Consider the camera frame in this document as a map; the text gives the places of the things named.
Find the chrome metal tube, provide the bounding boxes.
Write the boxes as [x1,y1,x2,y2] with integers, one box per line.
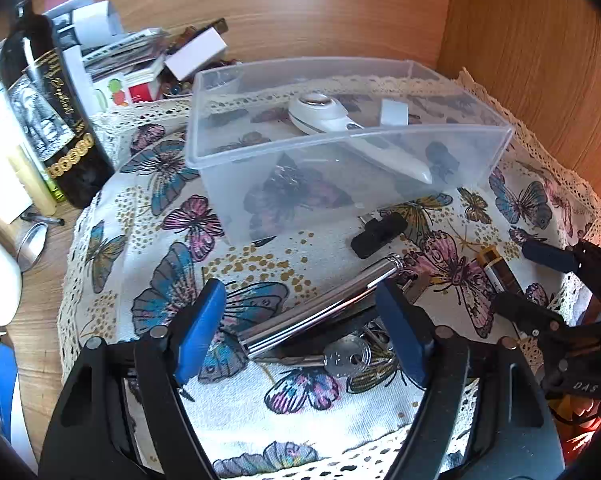
[238,254,406,360]

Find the small white plastic piece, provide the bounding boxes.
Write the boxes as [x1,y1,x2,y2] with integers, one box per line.
[381,100,410,127]

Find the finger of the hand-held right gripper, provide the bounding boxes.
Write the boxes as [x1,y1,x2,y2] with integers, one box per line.
[493,291,601,356]
[521,239,601,306]

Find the bunch of metal keys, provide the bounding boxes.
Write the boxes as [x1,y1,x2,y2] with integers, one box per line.
[253,280,431,381]

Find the small white cardboard box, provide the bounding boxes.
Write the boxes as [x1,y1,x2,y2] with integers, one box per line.
[164,30,229,82]

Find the clear plastic container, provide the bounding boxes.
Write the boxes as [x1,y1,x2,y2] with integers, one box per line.
[184,59,516,244]

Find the red white card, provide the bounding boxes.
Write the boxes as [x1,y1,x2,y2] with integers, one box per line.
[128,66,164,104]

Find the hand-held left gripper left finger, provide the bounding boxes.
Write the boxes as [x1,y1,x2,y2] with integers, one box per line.
[39,279,227,480]

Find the black usb dongle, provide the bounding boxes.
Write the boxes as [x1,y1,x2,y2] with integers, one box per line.
[351,212,407,259]

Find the black pen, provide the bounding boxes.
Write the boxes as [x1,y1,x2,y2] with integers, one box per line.
[21,211,65,226]

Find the pile of papers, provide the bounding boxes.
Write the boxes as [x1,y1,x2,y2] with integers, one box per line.
[40,0,172,83]

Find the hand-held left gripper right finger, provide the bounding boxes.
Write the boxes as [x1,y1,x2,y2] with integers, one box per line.
[375,278,567,480]

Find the copper black battery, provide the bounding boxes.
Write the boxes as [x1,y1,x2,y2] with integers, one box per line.
[475,249,524,302]

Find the dark wine bottle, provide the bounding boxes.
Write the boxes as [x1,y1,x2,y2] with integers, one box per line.
[0,2,116,209]

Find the white handheld device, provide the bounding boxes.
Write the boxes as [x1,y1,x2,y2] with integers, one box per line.
[287,94,434,186]

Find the blue folder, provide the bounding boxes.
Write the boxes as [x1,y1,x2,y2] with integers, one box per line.
[0,342,37,463]

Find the white paper sheets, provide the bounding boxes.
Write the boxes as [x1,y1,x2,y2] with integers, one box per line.
[0,94,36,224]

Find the butterfly print tablecloth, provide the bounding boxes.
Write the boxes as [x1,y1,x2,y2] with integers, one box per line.
[58,67,601,480]

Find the fruit print card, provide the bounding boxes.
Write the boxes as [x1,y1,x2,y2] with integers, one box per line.
[93,75,131,111]

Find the yellow green bottle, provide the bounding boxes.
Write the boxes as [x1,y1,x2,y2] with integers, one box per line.
[8,142,58,217]

